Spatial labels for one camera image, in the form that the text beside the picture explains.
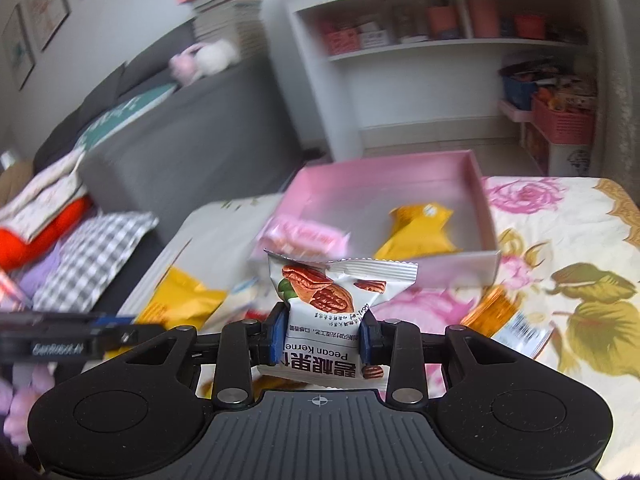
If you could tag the white storage box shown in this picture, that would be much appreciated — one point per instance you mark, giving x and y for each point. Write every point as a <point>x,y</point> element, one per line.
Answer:
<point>570,160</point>

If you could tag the pink plastic tray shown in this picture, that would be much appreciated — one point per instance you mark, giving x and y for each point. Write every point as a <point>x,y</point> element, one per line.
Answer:
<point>512,112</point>

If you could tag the clear jar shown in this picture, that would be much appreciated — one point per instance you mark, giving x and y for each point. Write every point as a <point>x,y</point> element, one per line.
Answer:
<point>407,25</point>

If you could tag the grey sofa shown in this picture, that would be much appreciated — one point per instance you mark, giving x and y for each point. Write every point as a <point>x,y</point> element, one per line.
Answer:
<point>200,135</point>

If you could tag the stack of books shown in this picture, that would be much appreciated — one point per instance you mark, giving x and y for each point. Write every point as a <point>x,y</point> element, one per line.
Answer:
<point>225,15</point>

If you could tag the white patterned cloth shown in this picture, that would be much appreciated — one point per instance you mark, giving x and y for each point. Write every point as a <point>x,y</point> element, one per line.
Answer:
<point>45,195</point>

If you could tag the pink snack packet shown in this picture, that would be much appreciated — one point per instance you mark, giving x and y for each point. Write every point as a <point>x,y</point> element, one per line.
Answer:
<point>305,237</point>

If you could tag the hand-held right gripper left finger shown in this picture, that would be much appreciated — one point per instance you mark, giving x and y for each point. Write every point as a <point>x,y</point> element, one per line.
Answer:
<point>279,335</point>

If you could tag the pink storage bin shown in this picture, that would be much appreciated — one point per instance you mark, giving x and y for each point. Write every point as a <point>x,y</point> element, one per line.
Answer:
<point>483,17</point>

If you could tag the teal cushion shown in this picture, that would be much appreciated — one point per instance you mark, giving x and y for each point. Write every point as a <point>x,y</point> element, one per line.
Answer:
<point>120,115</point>

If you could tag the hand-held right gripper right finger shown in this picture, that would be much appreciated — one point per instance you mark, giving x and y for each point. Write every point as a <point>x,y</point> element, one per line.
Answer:
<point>366,340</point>

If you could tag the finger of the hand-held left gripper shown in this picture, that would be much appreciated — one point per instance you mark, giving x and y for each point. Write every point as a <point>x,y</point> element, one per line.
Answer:
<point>135,335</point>

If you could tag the red cloth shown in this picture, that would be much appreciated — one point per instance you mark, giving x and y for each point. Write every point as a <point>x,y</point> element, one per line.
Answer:
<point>15,247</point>

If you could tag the purple cloth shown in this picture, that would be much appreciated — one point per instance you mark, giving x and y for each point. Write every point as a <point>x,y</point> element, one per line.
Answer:
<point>35,275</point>

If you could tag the small red basket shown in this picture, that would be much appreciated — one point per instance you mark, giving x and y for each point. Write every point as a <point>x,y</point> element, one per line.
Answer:
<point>530,26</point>

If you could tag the framed wall picture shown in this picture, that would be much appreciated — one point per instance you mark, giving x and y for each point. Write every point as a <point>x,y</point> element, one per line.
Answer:
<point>47,2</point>
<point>17,50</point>

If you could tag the small pink plastic basket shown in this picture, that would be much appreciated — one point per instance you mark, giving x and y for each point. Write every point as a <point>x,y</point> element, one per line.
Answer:
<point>342,42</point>

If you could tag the white pecan snack packet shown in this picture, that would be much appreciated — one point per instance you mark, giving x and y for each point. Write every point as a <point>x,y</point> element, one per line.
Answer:
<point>320,300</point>

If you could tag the small white box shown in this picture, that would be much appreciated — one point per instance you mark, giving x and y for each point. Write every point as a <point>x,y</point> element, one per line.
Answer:
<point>375,40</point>

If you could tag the blue storage bin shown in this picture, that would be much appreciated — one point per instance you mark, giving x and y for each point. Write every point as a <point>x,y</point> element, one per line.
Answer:
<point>520,92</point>

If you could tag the large pink plastic basket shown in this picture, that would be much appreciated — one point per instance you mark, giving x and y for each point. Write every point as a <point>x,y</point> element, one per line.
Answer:
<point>562,122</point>

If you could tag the yellow snack packet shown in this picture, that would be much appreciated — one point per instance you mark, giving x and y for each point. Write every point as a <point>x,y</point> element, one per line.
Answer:
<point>175,300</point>
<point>420,230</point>

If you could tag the orange snack packet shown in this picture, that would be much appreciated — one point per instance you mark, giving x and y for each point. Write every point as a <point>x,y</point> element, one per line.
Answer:
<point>492,316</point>

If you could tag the grey checked cloth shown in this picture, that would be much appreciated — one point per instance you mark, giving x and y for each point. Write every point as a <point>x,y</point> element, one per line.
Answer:
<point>95,255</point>

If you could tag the beige curtain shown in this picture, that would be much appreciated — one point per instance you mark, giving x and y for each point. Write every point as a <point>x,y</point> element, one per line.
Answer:
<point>615,60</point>

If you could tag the pink cardboard box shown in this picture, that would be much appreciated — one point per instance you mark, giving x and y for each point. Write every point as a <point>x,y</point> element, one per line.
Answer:
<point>350,185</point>

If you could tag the white bookshelf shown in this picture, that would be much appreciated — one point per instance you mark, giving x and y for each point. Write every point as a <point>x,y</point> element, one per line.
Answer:
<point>400,90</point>

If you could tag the floral blanket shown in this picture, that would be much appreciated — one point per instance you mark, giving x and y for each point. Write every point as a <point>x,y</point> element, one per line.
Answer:
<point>575,220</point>

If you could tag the pink fuzzy cloth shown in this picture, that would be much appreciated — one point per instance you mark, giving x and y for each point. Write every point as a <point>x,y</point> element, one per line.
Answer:
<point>20,410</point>

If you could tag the pink and white plush toy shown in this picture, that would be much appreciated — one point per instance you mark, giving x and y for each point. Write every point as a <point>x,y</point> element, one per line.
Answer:
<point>210,57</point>

